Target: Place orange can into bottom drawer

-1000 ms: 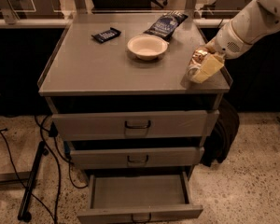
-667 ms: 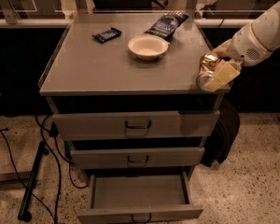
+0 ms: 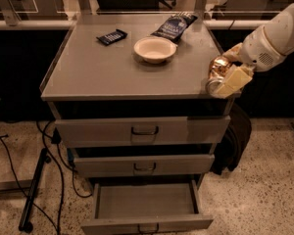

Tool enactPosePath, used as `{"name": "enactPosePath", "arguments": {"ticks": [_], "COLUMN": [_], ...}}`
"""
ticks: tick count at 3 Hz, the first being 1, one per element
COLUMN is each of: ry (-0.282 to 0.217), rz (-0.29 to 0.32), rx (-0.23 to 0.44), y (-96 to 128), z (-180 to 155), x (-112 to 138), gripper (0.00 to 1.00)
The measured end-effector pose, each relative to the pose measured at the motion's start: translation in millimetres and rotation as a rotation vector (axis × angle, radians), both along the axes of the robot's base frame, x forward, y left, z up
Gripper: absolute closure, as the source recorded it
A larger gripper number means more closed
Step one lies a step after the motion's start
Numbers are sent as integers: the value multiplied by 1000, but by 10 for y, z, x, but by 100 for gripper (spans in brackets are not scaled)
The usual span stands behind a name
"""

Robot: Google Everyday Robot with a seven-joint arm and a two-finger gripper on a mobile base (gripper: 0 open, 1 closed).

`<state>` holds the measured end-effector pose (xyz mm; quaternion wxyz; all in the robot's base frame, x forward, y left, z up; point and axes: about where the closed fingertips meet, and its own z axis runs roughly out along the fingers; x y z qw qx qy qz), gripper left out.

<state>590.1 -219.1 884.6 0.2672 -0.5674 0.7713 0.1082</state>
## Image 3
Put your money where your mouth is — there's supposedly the black floor cable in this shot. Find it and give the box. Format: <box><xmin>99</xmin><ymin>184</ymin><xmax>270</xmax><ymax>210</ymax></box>
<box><xmin>0</xmin><ymin>120</ymin><xmax>93</xmax><ymax>235</ymax></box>

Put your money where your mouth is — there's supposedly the black floor bar with wheels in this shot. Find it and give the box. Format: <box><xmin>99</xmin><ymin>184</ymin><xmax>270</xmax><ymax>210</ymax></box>
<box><xmin>19</xmin><ymin>148</ymin><xmax>47</xmax><ymax>234</ymax></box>

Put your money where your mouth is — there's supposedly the grey middle drawer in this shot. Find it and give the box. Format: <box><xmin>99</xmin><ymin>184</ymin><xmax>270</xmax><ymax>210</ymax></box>
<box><xmin>73</xmin><ymin>155</ymin><xmax>215</xmax><ymax>177</ymax></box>

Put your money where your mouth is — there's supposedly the dark blue candy bar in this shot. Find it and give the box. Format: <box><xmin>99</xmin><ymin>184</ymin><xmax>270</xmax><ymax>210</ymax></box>
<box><xmin>97</xmin><ymin>29</ymin><xmax>127</xmax><ymax>46</ymax></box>

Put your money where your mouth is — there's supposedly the dark blue chip bag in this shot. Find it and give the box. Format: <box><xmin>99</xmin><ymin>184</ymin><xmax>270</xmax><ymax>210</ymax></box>
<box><xmin>152</xmin><ymin>12</ymin><xmax>198</xmax><ymax>43</ymax></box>

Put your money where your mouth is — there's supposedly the black bag on floor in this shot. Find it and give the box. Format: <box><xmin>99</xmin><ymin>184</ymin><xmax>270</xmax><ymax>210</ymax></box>
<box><xmin>211</xmin><ymin>104</ymin><xmax>252</xmax><ymax>175</ymax></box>

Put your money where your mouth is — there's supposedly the orange soda can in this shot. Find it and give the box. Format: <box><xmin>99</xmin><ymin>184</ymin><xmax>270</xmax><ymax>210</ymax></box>
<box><xmin>206</xmin><ymin>56</ymin><xmax>232</xmax><ymax>98</ymax></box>

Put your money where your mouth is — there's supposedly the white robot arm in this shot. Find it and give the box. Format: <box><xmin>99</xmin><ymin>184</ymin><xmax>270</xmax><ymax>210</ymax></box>
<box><xmin>206</xmin><ymin>3</ymin><xmax>294</xmax><ymax>99</ymax></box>

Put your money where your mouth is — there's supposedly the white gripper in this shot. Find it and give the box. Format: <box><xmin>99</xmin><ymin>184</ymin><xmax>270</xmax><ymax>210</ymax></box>
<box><xmin>214</xmin><ymin>25</ymin><xmax>286</xmax><ymax>98</ymax></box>

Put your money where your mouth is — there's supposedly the grey top drawer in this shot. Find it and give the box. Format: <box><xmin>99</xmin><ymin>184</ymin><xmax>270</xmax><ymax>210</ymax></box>
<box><xmin>56</xmin><ymin>117</ymin><xmax>230</xmax><ymax>148</ymax></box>

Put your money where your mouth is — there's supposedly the grey drawer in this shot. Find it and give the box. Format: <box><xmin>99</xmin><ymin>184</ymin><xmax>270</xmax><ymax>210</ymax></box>
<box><xmin>81</xmin><ymin>181</ymin><xmax>213</xmax><ymax>235</ymax></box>
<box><xmin>56</xmin><ymin>117</ymin><xmax>230</xmax><ymax>148</ymax></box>
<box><xmin>73</xmin><ymin>155</ymin><xmax>215</xmax><ymax>177</ymax></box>

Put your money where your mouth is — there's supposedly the grey bottom drawer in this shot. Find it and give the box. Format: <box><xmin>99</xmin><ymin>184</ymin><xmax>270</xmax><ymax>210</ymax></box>
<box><xmin>81</xmin><ymin>181</ymin><xmax>213</xmax><ymax>235</ymax></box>

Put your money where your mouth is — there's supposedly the grey drawer cabinet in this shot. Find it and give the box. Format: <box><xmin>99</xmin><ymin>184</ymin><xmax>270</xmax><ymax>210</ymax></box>
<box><xmin>39</xmin><ymin>13</ymin><xmax>246</xmax><ymax>235</ymax></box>

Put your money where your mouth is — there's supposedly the white bowl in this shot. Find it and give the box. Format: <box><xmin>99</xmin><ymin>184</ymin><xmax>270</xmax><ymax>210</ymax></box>
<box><xmin>133</xmin><ymin>36</ymin><xmax>177</xmax><ymax>64</ymax></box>

